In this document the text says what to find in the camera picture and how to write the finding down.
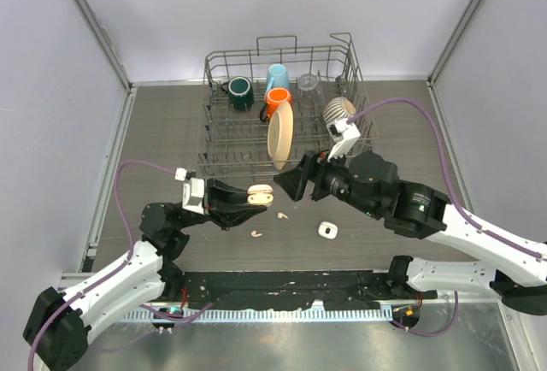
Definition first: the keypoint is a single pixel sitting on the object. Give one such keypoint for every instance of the light blue cup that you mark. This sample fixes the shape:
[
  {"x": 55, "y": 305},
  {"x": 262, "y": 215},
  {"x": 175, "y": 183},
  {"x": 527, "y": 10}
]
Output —
[{"x": 277, "y": 77}]

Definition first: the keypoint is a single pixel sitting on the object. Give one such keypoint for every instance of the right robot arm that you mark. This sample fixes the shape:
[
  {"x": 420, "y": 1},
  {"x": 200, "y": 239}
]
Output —
[{"x": 504, "y": 264}]

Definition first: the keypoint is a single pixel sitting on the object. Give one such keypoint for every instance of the beige earbud charging case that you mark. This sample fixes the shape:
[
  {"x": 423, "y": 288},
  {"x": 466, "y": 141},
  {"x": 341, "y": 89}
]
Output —
[{"x": 261, "y": 194}]

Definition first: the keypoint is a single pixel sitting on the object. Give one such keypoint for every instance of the white slotted cable duct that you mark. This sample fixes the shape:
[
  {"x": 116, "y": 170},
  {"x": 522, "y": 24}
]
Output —
[{"x": 316, "y": 313}]

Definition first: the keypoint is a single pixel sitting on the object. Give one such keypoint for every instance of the striped ceramic bowl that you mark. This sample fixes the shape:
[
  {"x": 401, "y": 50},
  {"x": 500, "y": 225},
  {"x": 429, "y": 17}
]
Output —
[{"x": 338, "y": 108}]

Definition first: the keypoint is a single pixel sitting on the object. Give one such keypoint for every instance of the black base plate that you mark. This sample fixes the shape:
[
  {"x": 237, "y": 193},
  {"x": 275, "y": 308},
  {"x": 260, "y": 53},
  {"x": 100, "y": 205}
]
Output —
[{"x": 292, "y": 290}]

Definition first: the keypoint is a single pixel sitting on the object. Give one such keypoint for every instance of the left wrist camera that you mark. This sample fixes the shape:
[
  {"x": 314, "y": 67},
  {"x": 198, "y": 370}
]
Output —
[{"x": 193, "y": 190}]

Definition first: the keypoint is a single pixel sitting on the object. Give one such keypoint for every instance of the orange mug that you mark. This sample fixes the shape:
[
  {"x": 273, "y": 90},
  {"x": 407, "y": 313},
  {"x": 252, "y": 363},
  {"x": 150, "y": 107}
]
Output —
[{"x": 274, "y": 98}]

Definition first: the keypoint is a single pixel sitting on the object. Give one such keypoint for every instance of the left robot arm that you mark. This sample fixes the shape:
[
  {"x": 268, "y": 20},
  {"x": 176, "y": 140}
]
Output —
[{"x": 63, "y": 324}]

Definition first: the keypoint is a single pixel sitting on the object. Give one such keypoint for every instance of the white earbud charging case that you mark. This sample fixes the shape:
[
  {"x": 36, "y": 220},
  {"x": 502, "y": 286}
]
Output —
[{"x": 327, "y": 230}]

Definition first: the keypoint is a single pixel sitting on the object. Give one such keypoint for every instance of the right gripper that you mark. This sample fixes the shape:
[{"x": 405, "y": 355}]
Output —
[{"x": 314, "y": 167}]

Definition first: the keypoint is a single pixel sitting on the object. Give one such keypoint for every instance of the grey wire dish rack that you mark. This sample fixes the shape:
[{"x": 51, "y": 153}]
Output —
[{"x": 234, "y": 143}]

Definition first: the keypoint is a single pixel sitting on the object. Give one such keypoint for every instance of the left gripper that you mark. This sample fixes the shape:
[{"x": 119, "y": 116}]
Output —
[{"x": 229, "y": 214}]

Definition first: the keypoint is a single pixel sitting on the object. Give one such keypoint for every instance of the dark green mug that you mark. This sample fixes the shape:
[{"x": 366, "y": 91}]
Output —
[{"x": 240, "y": 93}]

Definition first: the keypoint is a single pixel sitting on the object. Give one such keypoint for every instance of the beige oval plate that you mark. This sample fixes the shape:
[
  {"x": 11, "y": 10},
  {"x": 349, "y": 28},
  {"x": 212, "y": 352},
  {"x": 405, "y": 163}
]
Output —
[{"x": 280, "y": 135}]

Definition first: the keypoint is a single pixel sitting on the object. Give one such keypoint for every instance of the clear glass cup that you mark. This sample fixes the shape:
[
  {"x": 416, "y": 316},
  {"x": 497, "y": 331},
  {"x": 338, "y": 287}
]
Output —
[{"x": 309, "y": 91}]

